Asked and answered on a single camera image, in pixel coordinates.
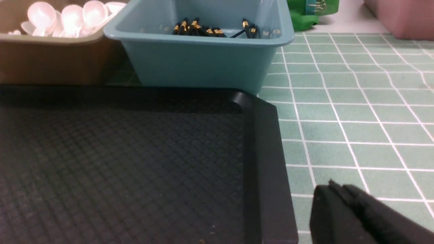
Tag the black plastic serving tray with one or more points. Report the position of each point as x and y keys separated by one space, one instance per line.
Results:
x=130 y=165

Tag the blue plastic bin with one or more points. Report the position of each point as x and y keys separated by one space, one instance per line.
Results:
x=164 y=60

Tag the pink plastic bin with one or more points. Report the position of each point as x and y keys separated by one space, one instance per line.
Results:
x=405 y=19

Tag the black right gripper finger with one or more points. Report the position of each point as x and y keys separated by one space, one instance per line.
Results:
x=345 y=214

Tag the green cloth backdrop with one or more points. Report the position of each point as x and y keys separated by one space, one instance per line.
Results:
x=305 y=13

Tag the pile of black chopsticks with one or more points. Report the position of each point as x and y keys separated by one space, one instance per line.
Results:
x=193 y=28

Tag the pile of white spoons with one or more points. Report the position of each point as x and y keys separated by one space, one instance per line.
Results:
x=57 y=18

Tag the brown plastic bin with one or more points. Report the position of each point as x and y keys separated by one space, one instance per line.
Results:
x=28 y=60

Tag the green checkered table mat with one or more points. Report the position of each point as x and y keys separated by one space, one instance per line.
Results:
x=357 y=108

